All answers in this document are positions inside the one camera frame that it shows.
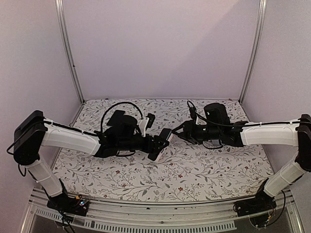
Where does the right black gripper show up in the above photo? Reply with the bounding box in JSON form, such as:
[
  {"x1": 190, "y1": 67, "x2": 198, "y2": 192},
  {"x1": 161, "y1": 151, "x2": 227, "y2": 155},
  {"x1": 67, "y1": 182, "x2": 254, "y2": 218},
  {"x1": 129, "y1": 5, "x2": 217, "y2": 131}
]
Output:
[{"x1": 173, "y1": 120, "x2": 222, "y2": 145}]

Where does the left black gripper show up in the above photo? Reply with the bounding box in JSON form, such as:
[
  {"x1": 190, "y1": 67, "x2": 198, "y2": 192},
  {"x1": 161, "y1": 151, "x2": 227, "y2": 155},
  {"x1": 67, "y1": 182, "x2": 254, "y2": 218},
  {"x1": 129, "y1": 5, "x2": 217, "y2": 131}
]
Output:
[{"x1": 118, "y1": 133, "x2": 170, "y2": 154}]

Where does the teal phone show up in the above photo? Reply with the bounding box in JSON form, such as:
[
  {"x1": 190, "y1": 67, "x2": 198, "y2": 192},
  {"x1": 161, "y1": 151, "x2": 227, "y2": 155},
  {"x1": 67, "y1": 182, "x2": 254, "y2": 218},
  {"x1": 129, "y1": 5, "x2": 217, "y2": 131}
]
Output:
[{"x1": 148, "y1": 129, "x2": 172, "y2": 160}]

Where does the pink phone case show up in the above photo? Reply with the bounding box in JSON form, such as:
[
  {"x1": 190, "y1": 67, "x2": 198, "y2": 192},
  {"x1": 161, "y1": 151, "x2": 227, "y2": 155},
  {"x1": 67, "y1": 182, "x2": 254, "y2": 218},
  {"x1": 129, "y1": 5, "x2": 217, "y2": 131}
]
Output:
[{"x1": 148, "y1": 128, "x2": 174, "y2": 162}]

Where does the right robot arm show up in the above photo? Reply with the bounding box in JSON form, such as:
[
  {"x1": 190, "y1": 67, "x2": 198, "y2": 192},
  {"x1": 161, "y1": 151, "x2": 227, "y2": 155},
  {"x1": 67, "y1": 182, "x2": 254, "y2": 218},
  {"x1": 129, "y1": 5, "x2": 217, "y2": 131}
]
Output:
[{"x1": 173, "y1": 101, "x2": 311, "y2": 212}]

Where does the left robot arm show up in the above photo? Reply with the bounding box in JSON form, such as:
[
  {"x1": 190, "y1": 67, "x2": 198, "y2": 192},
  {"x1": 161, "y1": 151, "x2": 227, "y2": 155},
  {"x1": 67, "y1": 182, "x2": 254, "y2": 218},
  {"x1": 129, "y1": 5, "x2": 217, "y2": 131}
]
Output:
[{"x1": 7, "y1": 110, "x2": 172, "y2": 211}]

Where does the floral table mat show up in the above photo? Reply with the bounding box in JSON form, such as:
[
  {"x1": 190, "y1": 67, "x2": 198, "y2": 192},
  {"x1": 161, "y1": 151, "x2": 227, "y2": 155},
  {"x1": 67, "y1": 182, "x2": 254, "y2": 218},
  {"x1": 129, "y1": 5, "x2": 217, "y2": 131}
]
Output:
[{"x1": 53, "y1": 99, "x2": 274, "y2": 202}]

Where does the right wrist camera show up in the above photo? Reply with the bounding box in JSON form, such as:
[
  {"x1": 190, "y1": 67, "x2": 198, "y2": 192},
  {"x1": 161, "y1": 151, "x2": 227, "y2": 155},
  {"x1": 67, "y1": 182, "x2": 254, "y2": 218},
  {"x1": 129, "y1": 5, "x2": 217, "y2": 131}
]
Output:
[{"x1": 189, "y1": 107, "x2": 201, "y2": 125}]

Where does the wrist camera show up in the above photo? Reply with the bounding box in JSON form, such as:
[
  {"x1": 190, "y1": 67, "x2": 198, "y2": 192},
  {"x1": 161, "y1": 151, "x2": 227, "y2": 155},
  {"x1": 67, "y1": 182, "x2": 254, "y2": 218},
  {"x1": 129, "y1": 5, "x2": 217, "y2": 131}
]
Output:
[
  {"x1": 138, "y1": 113, "x2": 155, "y2": 137},
  {"x1": 189, "y1": 107, "x2": 201, "y2": 125}
]

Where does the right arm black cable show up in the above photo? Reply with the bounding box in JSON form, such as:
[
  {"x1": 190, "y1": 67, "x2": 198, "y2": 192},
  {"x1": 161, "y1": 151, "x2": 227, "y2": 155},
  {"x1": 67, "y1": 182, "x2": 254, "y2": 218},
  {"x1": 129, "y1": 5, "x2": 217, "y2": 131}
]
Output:
[{"x1": 187, "y1": 100, "x2": 302, "y2": 150}]

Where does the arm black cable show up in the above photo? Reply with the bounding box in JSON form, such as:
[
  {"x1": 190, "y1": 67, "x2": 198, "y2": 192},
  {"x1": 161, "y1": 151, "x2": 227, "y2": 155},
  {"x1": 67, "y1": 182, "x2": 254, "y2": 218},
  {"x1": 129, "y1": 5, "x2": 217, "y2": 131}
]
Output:
[
  {"x1": 6, "y1": 101, "x2": 145, "y2": 178},
  {"x1": 187, "y1": 100, "x2": 302, "y2": 150}
]

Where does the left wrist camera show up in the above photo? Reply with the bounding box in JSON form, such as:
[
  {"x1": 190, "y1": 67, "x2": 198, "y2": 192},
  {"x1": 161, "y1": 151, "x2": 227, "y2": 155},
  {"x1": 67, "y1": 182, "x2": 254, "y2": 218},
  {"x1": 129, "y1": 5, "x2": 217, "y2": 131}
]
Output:
[{"x1": 138, "y1": 113, "x2": 155, "y2": 137}]

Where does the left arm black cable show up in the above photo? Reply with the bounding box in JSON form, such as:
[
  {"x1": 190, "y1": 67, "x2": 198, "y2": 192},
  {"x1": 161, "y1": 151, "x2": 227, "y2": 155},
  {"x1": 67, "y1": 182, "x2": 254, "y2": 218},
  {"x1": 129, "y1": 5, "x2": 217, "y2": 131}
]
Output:
[{"x1": 6, "y1": 101, "x2": 145, "y2": 178}]

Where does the front aluminium rail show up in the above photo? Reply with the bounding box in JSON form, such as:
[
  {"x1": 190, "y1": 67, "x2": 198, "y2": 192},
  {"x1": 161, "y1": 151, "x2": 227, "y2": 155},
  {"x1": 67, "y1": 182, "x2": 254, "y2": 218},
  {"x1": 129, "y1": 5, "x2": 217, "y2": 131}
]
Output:
[{"x1": 21, "y1": 188, "x2": 306, "y2": 233}]

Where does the right rear aluminium post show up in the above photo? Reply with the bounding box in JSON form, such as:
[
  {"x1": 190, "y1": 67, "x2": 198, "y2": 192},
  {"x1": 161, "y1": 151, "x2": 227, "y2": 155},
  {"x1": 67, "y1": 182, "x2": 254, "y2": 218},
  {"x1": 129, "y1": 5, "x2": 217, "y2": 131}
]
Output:
[{"x1": 239, "y1": 0, "x2": 267, "y2": 105}]

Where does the aluminium post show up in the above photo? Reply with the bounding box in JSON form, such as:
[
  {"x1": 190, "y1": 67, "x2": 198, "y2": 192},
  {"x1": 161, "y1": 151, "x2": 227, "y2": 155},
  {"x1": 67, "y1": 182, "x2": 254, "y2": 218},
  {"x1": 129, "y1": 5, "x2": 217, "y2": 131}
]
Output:
[
  {"x1": 54, "y1": 0, "x2": 85, "y2": 104},
  {"x1": 239, "y1": 0, "x2": 267, "y2": 105}
]

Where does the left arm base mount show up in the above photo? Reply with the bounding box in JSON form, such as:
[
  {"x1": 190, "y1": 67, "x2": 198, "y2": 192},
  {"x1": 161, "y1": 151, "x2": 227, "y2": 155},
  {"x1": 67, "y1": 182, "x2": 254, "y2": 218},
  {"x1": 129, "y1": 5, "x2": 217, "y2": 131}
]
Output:
[{"x1": 47, "y1": 193, "x2": 89, "y2": 216}]

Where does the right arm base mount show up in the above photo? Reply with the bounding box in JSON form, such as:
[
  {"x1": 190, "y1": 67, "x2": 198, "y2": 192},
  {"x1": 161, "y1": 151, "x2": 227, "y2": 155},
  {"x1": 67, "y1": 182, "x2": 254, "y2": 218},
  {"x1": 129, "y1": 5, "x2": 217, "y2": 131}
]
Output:
[{"x1": 233, "y1": 197, "x2": 276, "y2": 228}]

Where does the left rear aluminium post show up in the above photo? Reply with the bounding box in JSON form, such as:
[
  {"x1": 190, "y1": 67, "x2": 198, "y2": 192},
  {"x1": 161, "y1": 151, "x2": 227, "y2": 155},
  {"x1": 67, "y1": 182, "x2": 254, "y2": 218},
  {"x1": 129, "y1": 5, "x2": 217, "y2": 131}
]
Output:
[{"x1": 54, "y1": 0, "x2": 85, "y2": 104}]

